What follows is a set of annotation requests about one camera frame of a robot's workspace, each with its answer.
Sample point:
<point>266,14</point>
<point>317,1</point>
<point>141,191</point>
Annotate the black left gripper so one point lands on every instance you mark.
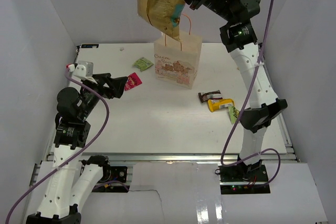
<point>116,87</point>

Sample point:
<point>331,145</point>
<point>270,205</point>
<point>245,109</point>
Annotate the red foil snack packet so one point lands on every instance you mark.
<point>132,82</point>

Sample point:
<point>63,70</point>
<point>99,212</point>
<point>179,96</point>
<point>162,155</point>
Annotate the large brown paper snack bag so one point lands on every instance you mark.
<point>163,15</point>

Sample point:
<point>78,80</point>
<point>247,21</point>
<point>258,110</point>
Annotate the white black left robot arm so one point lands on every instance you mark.
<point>72,180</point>

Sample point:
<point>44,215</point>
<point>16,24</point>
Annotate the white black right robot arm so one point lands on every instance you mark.
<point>261,104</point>

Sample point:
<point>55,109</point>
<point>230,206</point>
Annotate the green snack packet near bag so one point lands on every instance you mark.
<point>142,64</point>

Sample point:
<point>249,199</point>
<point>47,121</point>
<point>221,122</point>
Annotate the cream bear paper bag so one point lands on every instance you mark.
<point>177,62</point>

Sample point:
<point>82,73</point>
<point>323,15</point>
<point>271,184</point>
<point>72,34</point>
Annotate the blue logo sticker left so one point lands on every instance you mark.
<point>89,46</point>

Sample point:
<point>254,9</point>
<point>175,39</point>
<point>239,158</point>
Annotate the yellow snack bar wrapper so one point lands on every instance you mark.
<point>215,105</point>

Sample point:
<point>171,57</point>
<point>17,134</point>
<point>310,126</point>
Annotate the brown chocolate bar wrapper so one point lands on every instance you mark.
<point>214,95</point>

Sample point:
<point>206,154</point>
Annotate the green triangular snack packet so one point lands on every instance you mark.
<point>233,114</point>

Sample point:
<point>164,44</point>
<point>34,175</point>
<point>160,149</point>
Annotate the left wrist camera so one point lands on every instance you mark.
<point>81,69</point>

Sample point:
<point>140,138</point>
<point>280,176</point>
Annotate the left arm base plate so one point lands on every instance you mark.
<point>118,173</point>

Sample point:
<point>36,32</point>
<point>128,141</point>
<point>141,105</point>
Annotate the aluminium frame rail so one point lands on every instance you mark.
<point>113,158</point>

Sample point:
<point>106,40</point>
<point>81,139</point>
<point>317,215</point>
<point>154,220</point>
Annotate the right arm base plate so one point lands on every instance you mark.
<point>236,174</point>

